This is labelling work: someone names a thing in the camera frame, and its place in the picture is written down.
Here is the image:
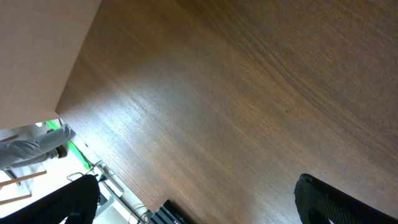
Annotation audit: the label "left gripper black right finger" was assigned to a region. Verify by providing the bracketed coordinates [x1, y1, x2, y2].
[294, 174, 397, 224]

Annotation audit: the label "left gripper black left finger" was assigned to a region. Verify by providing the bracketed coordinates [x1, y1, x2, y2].
[1, 175, 100, 224]

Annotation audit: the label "brown cardboard box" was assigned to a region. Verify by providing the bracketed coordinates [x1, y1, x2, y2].
[1, 0, 101, 129]

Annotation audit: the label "white power strip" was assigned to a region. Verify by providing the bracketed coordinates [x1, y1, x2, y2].
[95, 164, 124, 197]

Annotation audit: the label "green strip on floor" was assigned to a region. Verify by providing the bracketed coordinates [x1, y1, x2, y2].
[45, 120, 93, 170]

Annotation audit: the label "wooden chair legs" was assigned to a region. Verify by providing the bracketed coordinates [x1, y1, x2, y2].
[1, 163, 49, 205]

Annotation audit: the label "person in grey clothes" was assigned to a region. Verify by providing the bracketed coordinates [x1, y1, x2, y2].
[1, 125, 75, 170]

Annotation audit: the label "black striped device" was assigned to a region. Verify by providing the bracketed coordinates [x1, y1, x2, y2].
[149, 200, 193, 224]

